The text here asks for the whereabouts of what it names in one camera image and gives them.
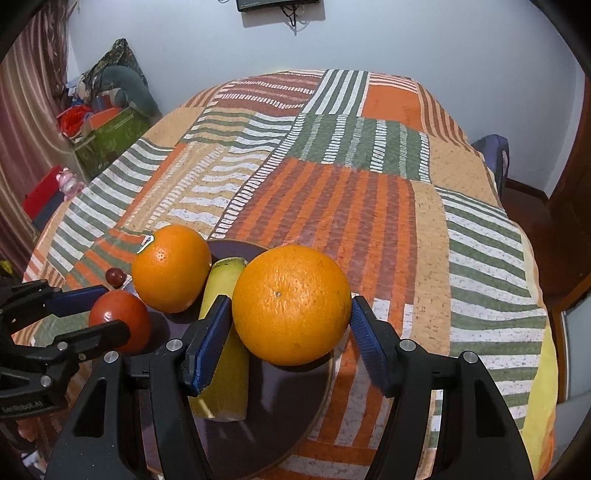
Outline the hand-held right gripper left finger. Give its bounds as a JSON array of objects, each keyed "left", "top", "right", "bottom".
[{"left": 45, "top": 294, "right": 232, "bottom": 480}]

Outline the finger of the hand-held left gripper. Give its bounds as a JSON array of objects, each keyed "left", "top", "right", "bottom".
[
  {"left": 0, "top": 279, "right": 112, "bottom": 334},
  {"left": 8, "top": 320, "right": 132, "bottom": 392}
]

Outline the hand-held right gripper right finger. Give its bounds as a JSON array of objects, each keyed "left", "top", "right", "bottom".
[{"left": 351, "top": 295, "right": 546, "bottom": 480}]

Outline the red tomato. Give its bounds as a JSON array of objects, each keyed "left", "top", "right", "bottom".
[{"left": 89, "top": 291, "right": 152, "bottom": 354}]

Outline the large orange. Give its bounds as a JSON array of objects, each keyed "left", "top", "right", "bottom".
[{"left": 232, "top": 245, "right": 352, "bottom": 367}]

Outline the dark purple plate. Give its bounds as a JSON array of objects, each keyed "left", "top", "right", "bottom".
[{"left": 133, "top": 239, "right": 341, "bottom": 477}]

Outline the yellow banana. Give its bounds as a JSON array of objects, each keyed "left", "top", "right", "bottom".
[{"left": 188, "top": 257, "right": 250, "bottom": 422}]

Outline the orange with sticker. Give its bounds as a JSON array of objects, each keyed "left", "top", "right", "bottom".
[{"left": 131, "top": 224, "right": 212, "bottom": 313}]

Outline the red flat box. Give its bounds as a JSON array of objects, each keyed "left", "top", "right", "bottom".
[{"left": 23, "top": 165, "right": 64, "bottom": 221}]

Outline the pink plush toy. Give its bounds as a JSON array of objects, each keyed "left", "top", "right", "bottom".
[{"left": 56, "top": 167, "right": 87, "bottom": 202}]

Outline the striped patchwork blanket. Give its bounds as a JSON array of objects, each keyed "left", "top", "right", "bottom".
[{"left": 23, "top": 69, "right": 549, "bottom": 480}]

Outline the green cardboard box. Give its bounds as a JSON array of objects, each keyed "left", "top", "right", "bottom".
[{"left": 74, "top": 107, "right": 151, "bottom": 179}]

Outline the striped brown curtain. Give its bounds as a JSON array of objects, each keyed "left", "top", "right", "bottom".
[{"left": 0, "top": 0, "right": 71, "bottom": 274}]

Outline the red plastic bag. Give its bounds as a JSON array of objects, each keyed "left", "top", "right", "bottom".
[{"left": 57, "top": 105, "right": 94, "bottom": 138}]

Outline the yellow bed sheet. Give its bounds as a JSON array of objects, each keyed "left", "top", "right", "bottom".
[{"left": 519, "top": 295, "right": 560, "bottom": 446}]

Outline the grey-green cushion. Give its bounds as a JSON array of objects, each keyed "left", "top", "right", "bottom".
[{"left": 104, "top": 65, "right": 161, "bottom": 116}]

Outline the dark blue chair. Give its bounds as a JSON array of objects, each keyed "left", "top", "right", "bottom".
[{"left": 471, "top": 134, "right": 511, "bottom": 193}]

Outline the camouflage cloth bundle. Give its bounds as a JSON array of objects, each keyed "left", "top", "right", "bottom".
[{"left": 82, "top": 39, "right": 149, "bottom": 90}]

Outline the brown wooden door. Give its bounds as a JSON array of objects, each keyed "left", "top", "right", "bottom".
[{"left": 544, "top": 65, "right": 591, "bottom": 324}]

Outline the black hanging cable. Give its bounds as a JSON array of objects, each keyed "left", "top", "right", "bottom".
[{"left": 281, "top": 4, "right": 309, "bottom": 34}]

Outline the black wall monitor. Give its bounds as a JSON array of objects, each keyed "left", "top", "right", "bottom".
[{"left": 236, "top": 0, "right": 322, "bottom": 13}]

